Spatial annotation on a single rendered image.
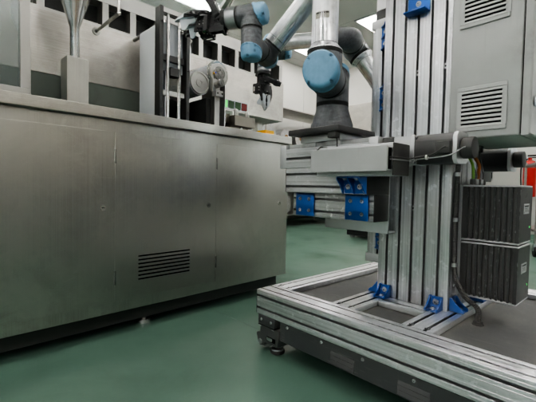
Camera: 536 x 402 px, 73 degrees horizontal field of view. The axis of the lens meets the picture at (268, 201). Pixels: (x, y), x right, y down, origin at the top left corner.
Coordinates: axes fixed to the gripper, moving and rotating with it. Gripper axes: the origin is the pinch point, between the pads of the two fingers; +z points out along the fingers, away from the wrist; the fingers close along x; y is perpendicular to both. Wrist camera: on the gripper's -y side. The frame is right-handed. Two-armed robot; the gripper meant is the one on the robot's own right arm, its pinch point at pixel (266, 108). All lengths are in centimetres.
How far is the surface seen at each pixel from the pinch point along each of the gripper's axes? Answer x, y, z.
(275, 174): -5.6, -3.2, 36.6
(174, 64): 50, 13, -15
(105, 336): 86, 1, 105
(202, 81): 26.5, 23.2, -13.2
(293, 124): -351, 288, -69
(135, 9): 49, 56, -55
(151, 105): 51, 34, 3
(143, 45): 51, 43, -31
